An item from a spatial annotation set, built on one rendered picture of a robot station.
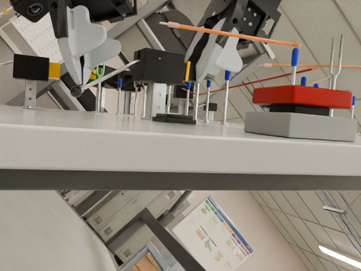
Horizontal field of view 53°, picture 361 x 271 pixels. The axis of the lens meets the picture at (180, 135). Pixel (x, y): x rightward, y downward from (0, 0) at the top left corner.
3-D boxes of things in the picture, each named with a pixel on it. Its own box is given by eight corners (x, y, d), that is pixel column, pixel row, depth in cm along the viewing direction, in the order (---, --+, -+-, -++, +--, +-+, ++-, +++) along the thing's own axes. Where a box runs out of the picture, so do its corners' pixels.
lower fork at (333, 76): (338, 134, 52) (348, 34, 51) (328, 133, 51) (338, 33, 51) (328, 133, 54) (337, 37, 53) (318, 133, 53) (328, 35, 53)
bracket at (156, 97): (139, 119, 50) (142, 83, 50) (156, 120, 51) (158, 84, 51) (152, 120, 46) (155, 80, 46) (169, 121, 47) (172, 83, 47)
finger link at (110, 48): (115, 77, 42) (113, 7, 44) (71, 87, 43) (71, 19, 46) (127, 86, 45) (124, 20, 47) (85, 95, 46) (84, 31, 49)
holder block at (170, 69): (131, 81, 49) (134, 51, 49) (169, 85, 51) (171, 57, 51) (143, 79, 45) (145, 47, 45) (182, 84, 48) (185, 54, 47)
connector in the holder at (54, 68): (48, 78, 72) (49, 64, 72) (58, 79, 73) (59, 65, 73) (48, 77, 69) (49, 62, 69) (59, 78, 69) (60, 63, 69)
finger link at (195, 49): (209, 99, 54) (239, 46, 54) (178, 79, 52) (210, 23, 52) (200, 97, 57) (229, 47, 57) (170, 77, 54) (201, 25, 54)
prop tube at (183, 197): (163, 218, 125) (218, 150, 130) (160, 215, 127) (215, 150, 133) (169, 223, 126) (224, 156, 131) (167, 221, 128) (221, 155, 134)
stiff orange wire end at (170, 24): (157, 26, 38) (157, 21, 38) (296, 49, 43) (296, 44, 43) (160, 23, 37) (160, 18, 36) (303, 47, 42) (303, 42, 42)
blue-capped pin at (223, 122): (216, 125, 52) (221, 64, 52) (224, 125, 53) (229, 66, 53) (222, 125, 51) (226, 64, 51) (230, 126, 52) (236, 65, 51)
